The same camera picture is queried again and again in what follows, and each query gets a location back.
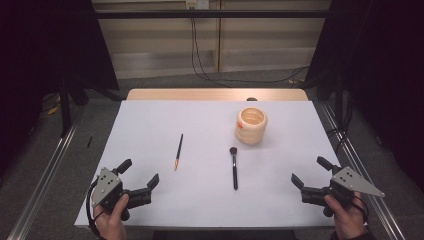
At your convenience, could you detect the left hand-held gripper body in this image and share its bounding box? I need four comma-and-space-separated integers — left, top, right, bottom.
91, 167, 153, 213

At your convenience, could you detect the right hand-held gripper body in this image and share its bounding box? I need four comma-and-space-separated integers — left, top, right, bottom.
300, 166, 386, 208

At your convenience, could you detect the thin black brush orange tip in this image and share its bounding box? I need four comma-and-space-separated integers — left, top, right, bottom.
173, 133, 184, 172

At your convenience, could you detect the black makeup brush chrome ferrule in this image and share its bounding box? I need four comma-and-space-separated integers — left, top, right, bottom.
229, 146, 240, 191

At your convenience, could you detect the cream ribbed cup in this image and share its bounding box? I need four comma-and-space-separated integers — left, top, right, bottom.
234, 106, 269, 146

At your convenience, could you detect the person's right hand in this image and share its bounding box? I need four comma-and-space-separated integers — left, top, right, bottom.
324, 192, 368, 240

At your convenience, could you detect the person's left hand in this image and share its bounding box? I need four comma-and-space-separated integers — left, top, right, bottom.
93, 193, 130, 240

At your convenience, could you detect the white table cover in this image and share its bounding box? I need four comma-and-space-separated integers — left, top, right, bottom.
74, 99, 368, 231

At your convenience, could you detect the black metal stand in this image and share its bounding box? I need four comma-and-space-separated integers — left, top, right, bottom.
59, 74, 88, 138

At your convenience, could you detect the wooden table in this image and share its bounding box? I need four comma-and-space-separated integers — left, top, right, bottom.
126, 88, 309, 102

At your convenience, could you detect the black curtain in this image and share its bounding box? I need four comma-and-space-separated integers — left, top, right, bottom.
304, 0, 424, 188
0, 0, 120, 174

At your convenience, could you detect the black horizontal bar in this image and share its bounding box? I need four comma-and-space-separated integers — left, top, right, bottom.
94, 9, 331, 20

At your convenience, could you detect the metal floor rail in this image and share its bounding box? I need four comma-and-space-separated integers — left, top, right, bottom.
6, 111, 84, 240
319, 101, 406, 240

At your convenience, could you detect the left hand-held gripper cable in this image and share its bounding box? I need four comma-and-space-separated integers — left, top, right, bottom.
85, 178, 102, 238

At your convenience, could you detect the hand-held gripper cable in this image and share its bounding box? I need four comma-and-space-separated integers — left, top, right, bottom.
85, 178, 102, 238
352, 195, 370, 225

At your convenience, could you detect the right hand-held gripper cable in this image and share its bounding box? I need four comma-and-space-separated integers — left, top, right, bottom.
352, 195, 370, 225

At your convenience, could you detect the black wall cable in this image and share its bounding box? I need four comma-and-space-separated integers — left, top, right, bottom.
190, 16, 311, 88

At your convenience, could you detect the white wall socket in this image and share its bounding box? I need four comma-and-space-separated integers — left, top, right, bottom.
185, 0, 210, 10

